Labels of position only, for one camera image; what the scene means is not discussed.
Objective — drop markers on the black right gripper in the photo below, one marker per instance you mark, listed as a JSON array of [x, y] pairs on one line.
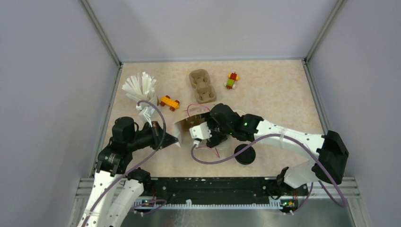
[[215, 138]]

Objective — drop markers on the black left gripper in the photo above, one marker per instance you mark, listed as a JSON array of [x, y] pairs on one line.
[[157, 131]]

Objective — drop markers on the black cup lid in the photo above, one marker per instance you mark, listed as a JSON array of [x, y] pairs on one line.
[[247, 156]]

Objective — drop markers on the brown cardboard cup carrier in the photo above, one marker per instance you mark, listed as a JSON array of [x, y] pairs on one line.
[[204, 91]]

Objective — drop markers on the stack of paper cups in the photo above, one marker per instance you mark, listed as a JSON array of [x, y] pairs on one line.
[[240, 112]]

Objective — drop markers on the kraft pink paper bag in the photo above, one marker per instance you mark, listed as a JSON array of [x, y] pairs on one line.
[[187, 117]]

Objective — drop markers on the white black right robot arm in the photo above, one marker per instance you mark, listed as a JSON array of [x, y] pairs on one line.
[[327, 154]]

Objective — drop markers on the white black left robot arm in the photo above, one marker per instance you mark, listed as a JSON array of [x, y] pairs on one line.
[[115, 188]]

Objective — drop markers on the yellow toy brick car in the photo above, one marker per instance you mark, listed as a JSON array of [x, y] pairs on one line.
[[172, 104]]

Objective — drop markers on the red green toy brick car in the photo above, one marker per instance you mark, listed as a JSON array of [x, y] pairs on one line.
[[232, 78]]

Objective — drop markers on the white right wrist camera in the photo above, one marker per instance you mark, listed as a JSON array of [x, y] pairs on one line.
[[200, 132]]

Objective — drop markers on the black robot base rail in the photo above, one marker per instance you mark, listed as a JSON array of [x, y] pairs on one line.
[[260, 186]]

